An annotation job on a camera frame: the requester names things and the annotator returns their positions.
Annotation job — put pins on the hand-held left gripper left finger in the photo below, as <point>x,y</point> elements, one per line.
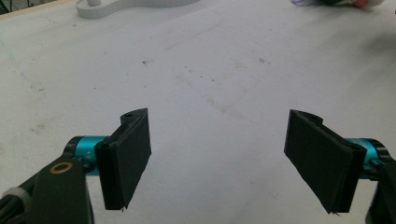
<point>123,161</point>

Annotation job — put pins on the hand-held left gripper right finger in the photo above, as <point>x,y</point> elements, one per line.
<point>323,158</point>

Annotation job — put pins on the white lamp base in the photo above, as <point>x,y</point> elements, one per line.
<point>124,6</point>

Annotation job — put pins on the pink round object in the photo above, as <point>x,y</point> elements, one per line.
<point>360,3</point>

